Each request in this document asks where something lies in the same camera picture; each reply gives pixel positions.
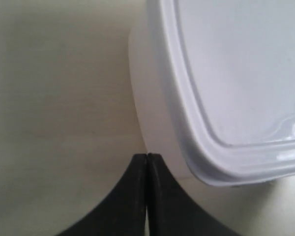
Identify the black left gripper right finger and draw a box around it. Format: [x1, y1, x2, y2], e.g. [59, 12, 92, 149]
[147, 153, 230, 236]

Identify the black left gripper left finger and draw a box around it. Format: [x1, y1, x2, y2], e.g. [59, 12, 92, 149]
[59, 154, 147, 236]

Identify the white lidded plastic container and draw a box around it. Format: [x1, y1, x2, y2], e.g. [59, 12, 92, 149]
[128, 0, 295, 186]

